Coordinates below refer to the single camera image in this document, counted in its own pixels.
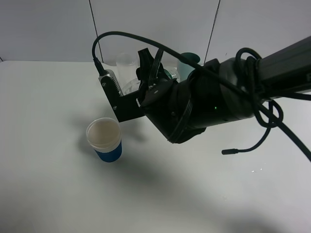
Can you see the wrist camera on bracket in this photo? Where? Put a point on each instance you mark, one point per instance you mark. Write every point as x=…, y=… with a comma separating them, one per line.
x=125, y=107

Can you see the clear bottle green label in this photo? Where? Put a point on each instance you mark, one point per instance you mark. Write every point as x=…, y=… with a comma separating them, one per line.
x=133, y=85

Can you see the teal cylindrical cup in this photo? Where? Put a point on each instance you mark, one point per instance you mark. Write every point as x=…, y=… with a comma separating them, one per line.
x=183, y=69

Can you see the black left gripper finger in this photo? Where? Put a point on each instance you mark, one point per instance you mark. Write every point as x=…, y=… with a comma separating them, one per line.
x=146, y=72

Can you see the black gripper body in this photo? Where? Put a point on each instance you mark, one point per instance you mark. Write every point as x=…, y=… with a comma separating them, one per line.
x=169, y=105

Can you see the clear tall drinking glass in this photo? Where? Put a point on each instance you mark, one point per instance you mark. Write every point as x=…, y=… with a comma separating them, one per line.
x=126, y=66

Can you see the blue white paper cup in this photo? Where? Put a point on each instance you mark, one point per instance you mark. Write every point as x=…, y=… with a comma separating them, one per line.
x=104, y=135

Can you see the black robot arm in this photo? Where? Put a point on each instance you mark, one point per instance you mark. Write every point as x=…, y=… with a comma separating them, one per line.
x=219, y=92

